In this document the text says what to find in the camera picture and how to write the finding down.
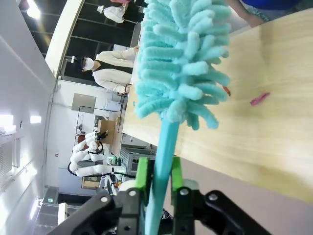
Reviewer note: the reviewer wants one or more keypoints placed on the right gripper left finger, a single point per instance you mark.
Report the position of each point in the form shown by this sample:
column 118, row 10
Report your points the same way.
column 132, row 210

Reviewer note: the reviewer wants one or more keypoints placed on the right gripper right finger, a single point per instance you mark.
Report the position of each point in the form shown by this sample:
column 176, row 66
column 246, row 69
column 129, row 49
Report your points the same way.
column 190, row 213

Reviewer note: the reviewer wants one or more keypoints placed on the teal microfiber duster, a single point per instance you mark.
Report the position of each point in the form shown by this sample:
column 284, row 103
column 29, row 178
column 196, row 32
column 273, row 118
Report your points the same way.
column 176, row 61

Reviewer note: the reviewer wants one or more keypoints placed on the person's right forearm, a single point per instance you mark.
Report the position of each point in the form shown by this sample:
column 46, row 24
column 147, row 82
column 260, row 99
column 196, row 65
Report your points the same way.
column 244, row 12

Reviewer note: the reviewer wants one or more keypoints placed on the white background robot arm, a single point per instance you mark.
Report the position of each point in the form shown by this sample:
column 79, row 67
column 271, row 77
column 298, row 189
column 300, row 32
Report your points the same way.
column 85, row 156

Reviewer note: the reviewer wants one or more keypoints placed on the brown cardboard box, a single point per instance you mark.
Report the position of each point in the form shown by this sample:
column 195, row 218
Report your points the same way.
column 108, row 131

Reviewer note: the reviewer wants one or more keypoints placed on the red paper scrap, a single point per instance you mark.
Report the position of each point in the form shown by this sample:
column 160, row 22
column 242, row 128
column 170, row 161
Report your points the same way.
column 227, row 90

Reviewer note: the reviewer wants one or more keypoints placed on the pink paper scrap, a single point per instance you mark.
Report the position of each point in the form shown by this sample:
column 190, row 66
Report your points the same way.
column 259, row 98

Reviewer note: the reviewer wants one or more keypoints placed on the masked person in white cardigan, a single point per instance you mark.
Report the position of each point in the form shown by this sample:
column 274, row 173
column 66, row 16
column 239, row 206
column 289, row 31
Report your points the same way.
column 110, row 71

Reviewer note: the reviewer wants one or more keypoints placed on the person in white jacket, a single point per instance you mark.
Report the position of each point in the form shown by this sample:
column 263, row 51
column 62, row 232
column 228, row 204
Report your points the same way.
column 112, row 13

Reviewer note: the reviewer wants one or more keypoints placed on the person in blue sweater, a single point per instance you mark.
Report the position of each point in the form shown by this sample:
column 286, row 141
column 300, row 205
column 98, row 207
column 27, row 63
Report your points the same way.
column 269, row 3

